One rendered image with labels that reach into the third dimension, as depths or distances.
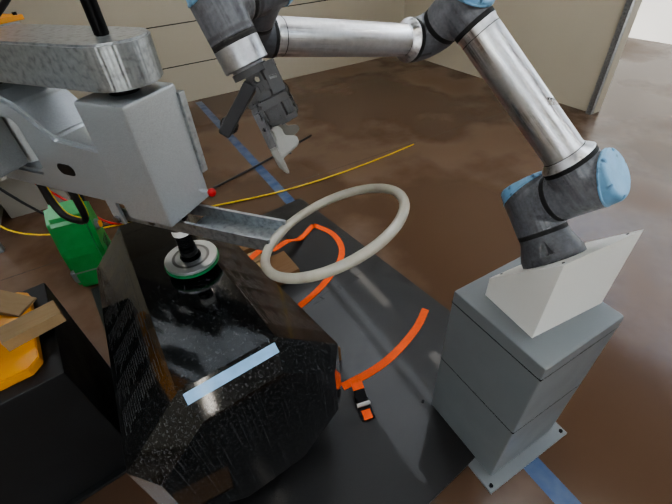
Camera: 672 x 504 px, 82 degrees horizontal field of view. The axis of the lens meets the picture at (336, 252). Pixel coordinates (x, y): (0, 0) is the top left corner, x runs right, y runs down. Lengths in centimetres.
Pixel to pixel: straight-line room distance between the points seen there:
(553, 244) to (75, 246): 283
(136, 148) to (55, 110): 47
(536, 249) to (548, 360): 35
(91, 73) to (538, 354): 153
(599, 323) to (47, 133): 196
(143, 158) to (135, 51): 29
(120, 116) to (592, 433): 233
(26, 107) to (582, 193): 175
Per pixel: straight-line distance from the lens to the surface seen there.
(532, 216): 134
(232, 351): 138
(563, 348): 146
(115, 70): 128
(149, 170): 135
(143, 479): 158
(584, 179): 125
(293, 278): 103
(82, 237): 314
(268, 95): 83
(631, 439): 245
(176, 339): 149
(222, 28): 80
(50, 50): 139
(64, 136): 164
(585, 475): 226
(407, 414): 215
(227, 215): 148
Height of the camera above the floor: 193
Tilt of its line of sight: 41 degrees down
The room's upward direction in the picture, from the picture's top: 4 degrees counter-clockwise
